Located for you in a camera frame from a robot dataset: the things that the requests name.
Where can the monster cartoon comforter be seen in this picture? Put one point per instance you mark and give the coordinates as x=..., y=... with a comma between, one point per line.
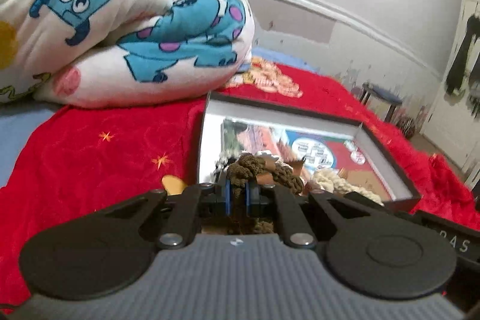
x=97, y=53

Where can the brown patterned ball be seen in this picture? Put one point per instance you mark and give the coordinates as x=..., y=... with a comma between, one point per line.
x=407, y=126

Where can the white door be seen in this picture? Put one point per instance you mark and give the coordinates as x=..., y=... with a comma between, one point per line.
x=453, y=121

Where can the black shallow cardboard box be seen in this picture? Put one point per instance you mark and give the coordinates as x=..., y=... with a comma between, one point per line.
x=220, y=106

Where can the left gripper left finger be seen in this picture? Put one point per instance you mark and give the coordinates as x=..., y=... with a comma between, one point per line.
x=197, y=202

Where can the dark clothes on door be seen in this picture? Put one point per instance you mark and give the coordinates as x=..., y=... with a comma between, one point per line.
x=456, y=74

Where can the red bear print blanket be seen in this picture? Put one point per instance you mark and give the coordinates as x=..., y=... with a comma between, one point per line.
x=83, y=160

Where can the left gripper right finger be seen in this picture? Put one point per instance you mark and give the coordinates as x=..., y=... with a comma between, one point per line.
x=277, y=203

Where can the cream knit scrunchie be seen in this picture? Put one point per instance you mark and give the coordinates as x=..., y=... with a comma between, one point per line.
x=330, y=181

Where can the blue round stool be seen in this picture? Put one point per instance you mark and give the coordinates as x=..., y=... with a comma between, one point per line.
x=370, y=90

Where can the brown knit scrunchie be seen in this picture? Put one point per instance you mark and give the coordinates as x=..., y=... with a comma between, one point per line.
x=263, y=169

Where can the black white-trim scrunchie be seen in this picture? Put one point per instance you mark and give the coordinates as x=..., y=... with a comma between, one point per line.
x=225, y=159

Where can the brown triangular snack packet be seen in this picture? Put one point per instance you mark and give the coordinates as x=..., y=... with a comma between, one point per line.
x=286, y=153

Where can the chinese history textbook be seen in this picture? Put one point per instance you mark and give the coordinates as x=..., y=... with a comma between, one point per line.
x=319, y=149

